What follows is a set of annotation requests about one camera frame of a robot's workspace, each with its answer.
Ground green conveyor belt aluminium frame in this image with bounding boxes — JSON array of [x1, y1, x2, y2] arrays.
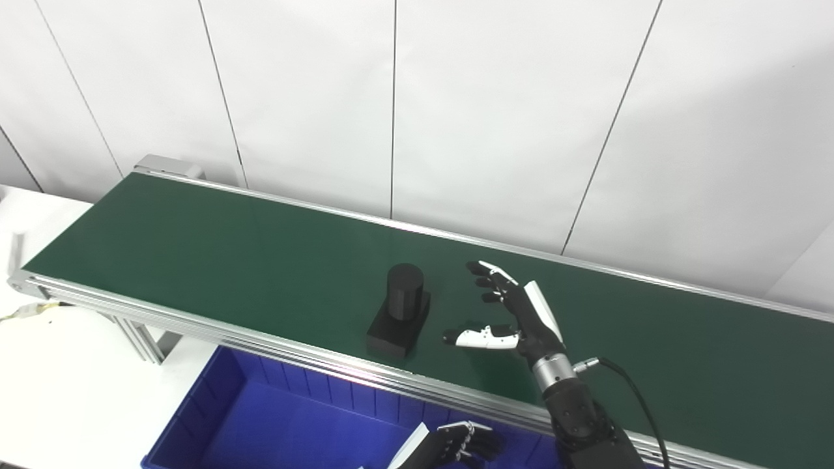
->
[[8, 155, 834, 469]]

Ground white cable with yellow plug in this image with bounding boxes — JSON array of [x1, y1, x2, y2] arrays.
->
[[0, 303, 59, 323]]

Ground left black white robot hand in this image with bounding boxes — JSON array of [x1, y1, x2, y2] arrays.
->
[[388, 420, 506, 469]]

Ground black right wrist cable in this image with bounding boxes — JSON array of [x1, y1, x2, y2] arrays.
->
[[573, 356, 672, 469]]

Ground black cylinder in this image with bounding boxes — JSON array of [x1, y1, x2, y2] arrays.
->
[[366, 263, 431, 360]]

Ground aluminium conveyor support leg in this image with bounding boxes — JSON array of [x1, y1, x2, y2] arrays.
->
[[104, 314, 183, 365]]

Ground grey conveyor end bracket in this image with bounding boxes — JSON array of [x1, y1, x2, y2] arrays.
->
[[134, 154, 206, 180]]

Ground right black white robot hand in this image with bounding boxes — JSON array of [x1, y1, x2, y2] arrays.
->
[[443, 261, 566, 369]]

